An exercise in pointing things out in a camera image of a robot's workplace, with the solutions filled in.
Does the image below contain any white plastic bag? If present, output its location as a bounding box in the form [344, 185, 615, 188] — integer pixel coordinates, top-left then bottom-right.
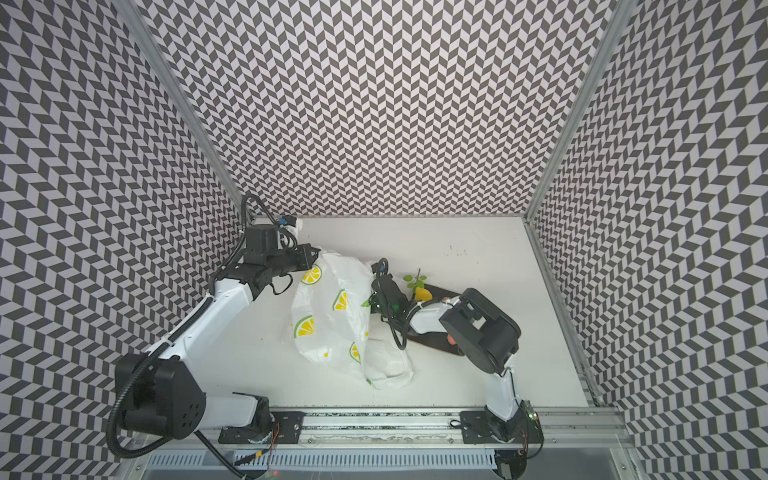
[290, 251, 415, 391]

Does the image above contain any yellow fake pear with leaves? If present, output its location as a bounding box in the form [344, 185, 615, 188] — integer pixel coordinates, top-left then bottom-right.
[403, 270, 433, 302]

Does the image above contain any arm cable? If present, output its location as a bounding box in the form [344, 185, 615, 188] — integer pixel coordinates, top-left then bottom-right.
[374, 257, 457, 352]
[105, 193, 298, 460]

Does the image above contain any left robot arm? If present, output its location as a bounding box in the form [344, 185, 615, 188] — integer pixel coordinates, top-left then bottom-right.
[108, 216, 319, 441]

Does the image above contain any black square tray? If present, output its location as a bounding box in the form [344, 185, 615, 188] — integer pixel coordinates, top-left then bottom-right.
[406, 284, 463, 356]

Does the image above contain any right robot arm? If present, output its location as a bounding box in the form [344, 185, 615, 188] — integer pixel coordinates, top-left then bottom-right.
[369, 274, 532, 442]

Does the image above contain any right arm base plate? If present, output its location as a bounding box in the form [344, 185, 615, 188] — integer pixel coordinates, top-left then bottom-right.
[459, 410, 544, 446]

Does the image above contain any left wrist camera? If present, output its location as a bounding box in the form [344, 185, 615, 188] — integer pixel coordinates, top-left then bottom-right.
[279, 215, 303, 237]

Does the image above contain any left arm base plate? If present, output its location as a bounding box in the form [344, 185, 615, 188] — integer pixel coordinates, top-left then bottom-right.
[218, 411, 305, 447]

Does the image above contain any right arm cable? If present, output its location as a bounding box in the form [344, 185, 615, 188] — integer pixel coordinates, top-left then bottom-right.
[374, 257, 457, 352]

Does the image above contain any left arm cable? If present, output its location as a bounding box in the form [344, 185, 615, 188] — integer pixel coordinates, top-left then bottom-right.
[105, 193, 298, 460]

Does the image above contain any aluminium front rail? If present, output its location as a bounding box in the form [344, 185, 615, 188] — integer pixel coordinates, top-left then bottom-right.
[271, 407, 633, 449]

